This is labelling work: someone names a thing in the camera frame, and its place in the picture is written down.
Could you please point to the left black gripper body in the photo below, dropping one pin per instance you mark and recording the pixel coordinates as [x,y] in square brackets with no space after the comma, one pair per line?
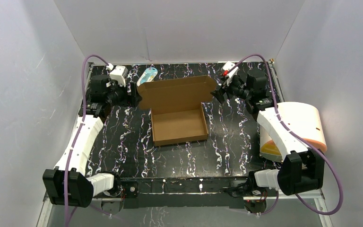
[130,95]

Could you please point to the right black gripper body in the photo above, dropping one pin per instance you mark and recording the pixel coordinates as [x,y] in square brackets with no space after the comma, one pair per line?
[237,88]

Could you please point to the brown cardboard box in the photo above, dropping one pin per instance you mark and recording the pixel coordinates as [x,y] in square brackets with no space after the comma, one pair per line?
[176,106]

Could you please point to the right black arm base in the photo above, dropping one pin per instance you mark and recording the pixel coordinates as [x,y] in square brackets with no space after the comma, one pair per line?
[248,188]

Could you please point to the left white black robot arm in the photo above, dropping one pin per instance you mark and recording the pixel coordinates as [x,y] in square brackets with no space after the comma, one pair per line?
[67,184]

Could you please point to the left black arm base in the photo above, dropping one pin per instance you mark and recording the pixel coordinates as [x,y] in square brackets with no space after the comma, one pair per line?
[122,191]

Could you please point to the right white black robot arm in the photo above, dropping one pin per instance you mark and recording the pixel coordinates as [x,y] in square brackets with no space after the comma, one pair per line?
[290,133]

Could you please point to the teal white packaged item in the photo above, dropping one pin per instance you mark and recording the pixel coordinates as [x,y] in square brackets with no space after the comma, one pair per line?
[148,75]

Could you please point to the large white tape roll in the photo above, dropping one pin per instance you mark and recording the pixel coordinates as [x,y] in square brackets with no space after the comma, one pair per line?
[303,119]

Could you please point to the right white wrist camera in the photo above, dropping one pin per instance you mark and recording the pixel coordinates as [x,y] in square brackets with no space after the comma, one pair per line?
[229,70]

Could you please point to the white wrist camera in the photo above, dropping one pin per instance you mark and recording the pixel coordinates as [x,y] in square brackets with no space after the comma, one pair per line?
[229,70]
[118,73]

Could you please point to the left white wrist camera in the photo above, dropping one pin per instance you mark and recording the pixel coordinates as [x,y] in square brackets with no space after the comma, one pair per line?
[118,73]

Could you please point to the aluminium frame rail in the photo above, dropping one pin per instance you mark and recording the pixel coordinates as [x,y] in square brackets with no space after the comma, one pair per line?
[184,192]

